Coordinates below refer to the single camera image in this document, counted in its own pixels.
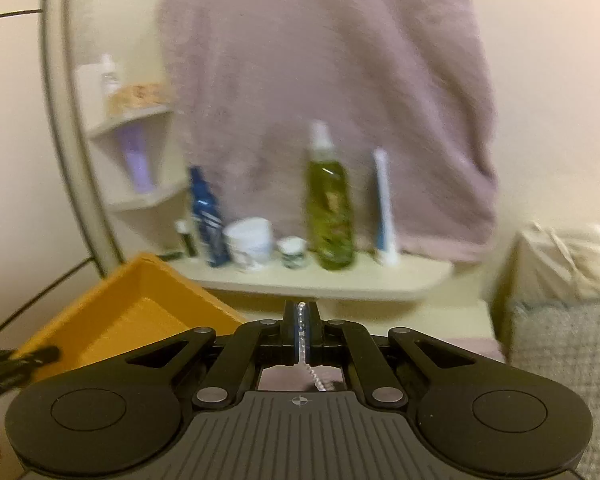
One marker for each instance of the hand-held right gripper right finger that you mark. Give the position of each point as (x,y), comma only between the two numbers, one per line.
(312,332)

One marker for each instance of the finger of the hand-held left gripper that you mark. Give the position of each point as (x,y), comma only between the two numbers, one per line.
(25,362)

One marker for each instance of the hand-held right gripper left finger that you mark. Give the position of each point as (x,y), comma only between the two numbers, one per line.
(290,332)

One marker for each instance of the orange plastic tray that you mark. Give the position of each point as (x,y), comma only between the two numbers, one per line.
(130,305)

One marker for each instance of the cream wooden shelf unit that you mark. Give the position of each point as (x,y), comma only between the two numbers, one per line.
(305,285)

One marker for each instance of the small green label jar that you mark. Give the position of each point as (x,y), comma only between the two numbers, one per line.
(292,254)

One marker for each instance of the white cream jar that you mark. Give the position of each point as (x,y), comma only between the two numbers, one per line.
(249,245)

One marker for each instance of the green liquid spray bottle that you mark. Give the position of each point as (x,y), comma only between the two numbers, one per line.
(330,210)

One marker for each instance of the green lip balm stick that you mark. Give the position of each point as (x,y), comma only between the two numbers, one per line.
(186,240)

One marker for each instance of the blue spray bottle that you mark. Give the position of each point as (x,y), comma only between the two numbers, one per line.
(207,220)

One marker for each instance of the blue and white tube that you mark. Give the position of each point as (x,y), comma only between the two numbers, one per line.
(384,210)

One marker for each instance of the purple cosmetic tube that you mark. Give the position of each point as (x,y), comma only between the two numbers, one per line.
(137,160)

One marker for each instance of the cream fabric bag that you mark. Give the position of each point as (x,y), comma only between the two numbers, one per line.
(555,265)

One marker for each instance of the grey checked pillow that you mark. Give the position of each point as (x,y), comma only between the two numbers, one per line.
(565,360)

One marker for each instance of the pink hanging towel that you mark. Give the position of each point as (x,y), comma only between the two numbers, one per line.
(330,60)

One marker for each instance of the beige flat box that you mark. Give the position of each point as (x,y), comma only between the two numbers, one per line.
(140,99)

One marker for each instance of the clear small bottle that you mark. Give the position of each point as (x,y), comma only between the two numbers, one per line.
(110,77)

